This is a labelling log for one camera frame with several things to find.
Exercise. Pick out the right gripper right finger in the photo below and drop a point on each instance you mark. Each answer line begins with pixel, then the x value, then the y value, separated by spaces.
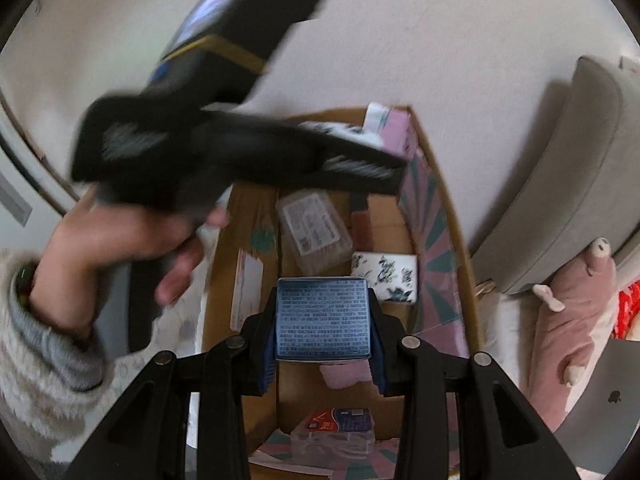
pixel 500 435

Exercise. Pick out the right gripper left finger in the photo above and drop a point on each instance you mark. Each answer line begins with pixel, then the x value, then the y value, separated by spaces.
pixel 143 435

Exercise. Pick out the pink fluffy pouch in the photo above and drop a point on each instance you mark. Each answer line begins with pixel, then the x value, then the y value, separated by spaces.
pixel 342 375

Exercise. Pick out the white floral patterned box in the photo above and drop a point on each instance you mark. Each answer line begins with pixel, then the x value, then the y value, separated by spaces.
pixel 393 277

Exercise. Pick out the blue square box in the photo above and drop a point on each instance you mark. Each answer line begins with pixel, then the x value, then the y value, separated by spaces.
pixel 322 320

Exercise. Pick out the black and red box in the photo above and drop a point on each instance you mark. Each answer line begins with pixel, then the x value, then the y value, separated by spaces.
pixel 361 225

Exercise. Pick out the grey knitted sleeve forearm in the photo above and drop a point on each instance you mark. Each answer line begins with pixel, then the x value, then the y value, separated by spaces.
pixel 49 382

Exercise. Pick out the person's left hand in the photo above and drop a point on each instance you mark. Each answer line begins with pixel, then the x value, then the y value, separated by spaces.
pixel 94 235

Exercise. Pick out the pink plush toy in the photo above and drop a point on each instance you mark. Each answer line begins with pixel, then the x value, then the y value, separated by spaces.
pixel 578 298

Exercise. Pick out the grey apple laptop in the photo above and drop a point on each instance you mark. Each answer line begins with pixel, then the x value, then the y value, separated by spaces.
pixel 602 423

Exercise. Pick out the floral light blue bedsheet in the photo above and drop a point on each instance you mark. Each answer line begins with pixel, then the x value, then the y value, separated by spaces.
pixel 178 328

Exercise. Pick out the pink lined cardboard box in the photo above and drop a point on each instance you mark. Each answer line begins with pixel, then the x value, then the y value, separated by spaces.
pixel 254 262

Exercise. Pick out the red patterned cloth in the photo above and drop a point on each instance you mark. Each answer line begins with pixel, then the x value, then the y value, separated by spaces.
pixel 628 310

